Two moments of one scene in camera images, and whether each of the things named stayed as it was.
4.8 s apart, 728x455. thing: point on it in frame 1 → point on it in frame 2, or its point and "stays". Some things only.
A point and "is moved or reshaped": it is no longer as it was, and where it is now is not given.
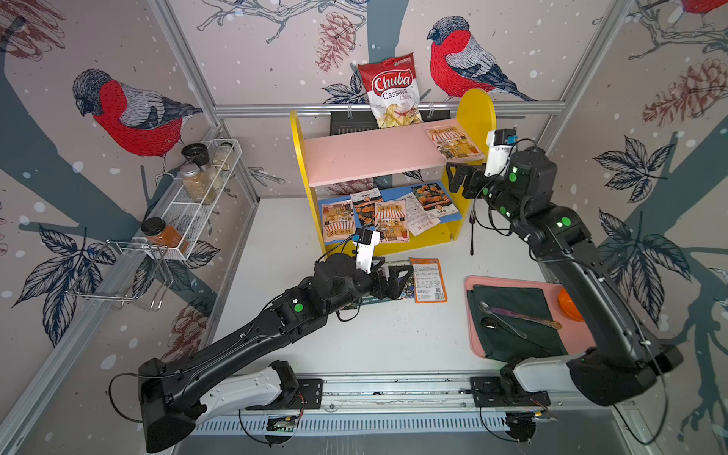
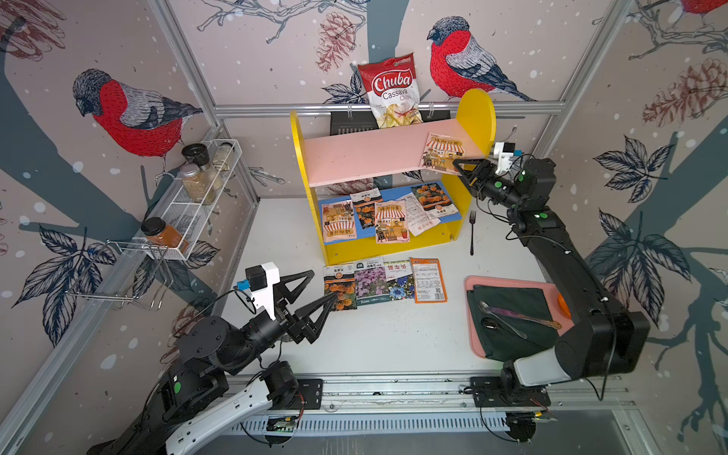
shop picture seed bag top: x=452 y=143 is moved or reshaped
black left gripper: x=392 y=288 → x=297 y=328
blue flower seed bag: x=409 y=291 stays
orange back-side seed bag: x=428 y=282 stays
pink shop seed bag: x=391 y=221 stays
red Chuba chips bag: x=392 y=89 stays
